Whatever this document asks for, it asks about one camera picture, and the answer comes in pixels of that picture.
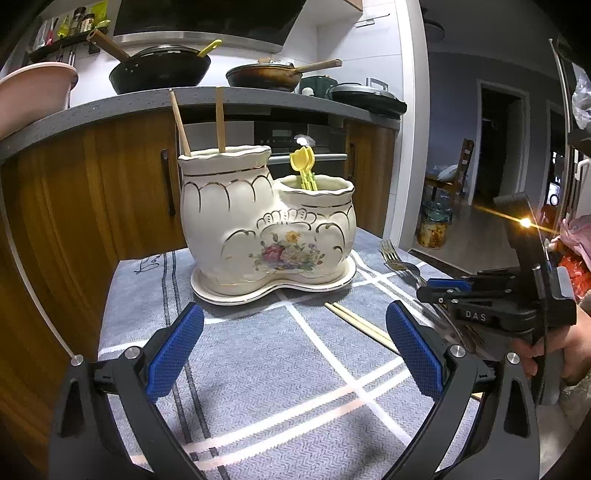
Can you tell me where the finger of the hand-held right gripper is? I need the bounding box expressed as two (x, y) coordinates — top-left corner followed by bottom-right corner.
(426, 277), (474, 292)
(416, 285), (467, 306)

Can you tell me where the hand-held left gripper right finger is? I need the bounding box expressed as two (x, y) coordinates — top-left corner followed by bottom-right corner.
(385, 300), (543, 480)

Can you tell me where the wooden chopstick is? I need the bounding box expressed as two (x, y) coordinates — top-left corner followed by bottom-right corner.
(215, 86), (227, 153)
(332, 301), (393, 341)
(324, 302), (400, 355)
(168, 90), (192, 157)

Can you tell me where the glass jar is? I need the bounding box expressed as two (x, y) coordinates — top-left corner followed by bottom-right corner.
(418, 200), (453, 250)

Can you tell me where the yellow green plastic spoon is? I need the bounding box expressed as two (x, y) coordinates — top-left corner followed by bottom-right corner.
(290, 147), (317, 191)
(302, 145), (319, 191)

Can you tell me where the cream floral ceramic utensil holder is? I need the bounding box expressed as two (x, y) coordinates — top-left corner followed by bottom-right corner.
(178, 144), (357, 296)

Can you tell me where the pink plastic basin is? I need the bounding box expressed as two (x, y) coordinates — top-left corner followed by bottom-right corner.
(0, 62), (79, 139)

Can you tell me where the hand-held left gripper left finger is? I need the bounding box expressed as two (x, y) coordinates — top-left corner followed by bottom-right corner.
(48, 302), (206, 480)

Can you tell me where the black wok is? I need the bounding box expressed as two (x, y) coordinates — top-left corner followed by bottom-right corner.
(88, 28), (212, 95)

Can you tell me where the built-in oven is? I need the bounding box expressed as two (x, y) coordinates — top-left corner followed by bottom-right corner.
(177, 121), (348, 185)

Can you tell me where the wooden chair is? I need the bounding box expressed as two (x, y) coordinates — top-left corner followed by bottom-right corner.
(425, 138), (475, 204)

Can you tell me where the grey plaid tablecloth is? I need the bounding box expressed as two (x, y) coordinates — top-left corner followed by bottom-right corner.
(97, 228), (490, 480)

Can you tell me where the narrow wooden cabinet door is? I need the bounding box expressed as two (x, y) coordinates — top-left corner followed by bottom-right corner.
(344, 121), (399, 238)

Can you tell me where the clear plastic bag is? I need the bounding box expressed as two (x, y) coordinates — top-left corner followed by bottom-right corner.
(571, 62), (591, 130)

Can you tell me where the green pot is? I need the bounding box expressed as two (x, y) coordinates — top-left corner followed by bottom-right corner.
(300, 75), (338, 97)

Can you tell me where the cream ceramic drip tray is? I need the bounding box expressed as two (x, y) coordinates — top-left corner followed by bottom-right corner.
(191, 254), (358, 306)

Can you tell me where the red snack packet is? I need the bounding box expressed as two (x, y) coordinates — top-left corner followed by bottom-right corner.
(561, 258), (591, 296)

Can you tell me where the black wall spice rack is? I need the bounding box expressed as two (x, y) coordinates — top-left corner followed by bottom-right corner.
(28, 32), (100, 63)

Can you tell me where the gold metal fork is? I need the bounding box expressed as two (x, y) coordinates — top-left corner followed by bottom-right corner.
(379, 239), (428, 284)

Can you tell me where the grey stone countertop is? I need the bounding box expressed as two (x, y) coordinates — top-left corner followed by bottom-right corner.
(0, 85), (402, 160)

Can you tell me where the black range hood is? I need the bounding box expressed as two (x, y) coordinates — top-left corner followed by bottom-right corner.
(113, 0), (308, 54)

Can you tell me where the pink bag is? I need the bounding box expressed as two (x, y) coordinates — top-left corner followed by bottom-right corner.
(558, 219), (591, 268)

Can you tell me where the person's right hand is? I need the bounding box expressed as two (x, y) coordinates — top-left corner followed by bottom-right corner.
(512, 310), (591, 384)

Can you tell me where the wooden cabinet side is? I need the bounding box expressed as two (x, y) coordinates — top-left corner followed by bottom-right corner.
(0, 222), (70, 462)

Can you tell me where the brown frying pan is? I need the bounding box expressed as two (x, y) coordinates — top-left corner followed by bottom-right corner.
(226, 58), (343, 93)

